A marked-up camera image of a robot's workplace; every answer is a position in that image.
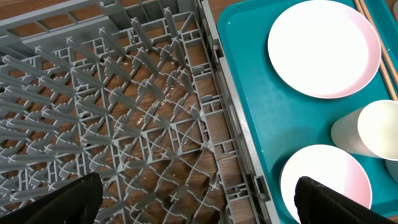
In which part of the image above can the large white plate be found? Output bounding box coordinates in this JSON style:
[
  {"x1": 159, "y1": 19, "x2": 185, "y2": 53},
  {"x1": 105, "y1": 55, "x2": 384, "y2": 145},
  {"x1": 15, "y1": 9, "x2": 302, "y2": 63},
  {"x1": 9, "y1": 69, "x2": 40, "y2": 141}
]
[{"x1": 267, "y1": 1, "x2": 381, "y2": 99}]

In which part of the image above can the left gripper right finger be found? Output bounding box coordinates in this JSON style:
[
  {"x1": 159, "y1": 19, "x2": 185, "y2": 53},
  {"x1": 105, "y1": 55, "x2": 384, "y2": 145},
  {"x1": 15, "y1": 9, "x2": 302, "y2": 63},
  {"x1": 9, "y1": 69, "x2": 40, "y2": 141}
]
[{"x1": 294, "y1": 176, "x2": 396, "y2": 224}]

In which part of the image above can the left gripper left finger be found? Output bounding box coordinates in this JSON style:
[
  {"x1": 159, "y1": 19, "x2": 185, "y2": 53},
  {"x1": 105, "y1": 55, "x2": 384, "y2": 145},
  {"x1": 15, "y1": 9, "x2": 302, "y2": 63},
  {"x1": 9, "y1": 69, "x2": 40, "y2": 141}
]
[{"x1": 1, "y1": 172, "x2": 103, "y2": 224}]

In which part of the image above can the right wooden chopstick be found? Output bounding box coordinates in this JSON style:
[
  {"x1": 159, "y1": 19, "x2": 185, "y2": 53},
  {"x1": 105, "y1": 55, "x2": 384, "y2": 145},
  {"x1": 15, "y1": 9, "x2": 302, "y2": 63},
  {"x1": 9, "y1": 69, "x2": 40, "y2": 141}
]
[{"x1": 358, "y1": 0, "x2": 398, "y2": 90}]

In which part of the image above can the grey plastic dish rack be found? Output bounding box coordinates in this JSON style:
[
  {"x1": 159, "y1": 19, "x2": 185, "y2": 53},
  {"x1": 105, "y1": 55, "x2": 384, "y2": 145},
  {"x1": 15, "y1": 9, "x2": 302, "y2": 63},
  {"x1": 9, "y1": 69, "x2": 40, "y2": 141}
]
[{"x1": 1, "y1": 0, "x2": 279, "y2": 223}]

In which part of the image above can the wooden chopstick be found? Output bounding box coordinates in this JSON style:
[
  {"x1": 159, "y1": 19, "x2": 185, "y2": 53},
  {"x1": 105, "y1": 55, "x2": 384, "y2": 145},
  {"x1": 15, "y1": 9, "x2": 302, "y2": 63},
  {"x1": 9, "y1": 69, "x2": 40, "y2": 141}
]
[
  {"x1": 358, "y1": 0, "x2": 398, "y2": 90},
  {"x1": 354, "y1": 0, "x2": 397, "y2": 101}
]

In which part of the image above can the left wooden chopstick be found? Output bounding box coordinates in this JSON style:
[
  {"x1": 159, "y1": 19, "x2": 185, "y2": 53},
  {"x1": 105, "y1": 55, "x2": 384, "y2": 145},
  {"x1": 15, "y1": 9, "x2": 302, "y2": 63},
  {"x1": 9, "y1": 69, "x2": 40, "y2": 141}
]
[{"x1": 354, "y1": 0, "x2": 397, "y2": 101}]

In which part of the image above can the white paper cup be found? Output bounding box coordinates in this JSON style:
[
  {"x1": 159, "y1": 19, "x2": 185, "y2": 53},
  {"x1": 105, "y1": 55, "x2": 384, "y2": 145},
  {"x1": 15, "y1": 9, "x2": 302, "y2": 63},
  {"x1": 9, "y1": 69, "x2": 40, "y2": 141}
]
[{"x1": 331, "y1": 100, "x2": 397, "y2": 161}]

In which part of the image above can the small white plate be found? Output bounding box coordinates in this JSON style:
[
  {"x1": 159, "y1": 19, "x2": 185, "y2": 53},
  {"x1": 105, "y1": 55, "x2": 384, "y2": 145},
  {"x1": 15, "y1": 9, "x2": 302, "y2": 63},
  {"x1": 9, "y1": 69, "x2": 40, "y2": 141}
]
[{"x1": 280, "y1": 144, "x2": 373, "y2": 221}]

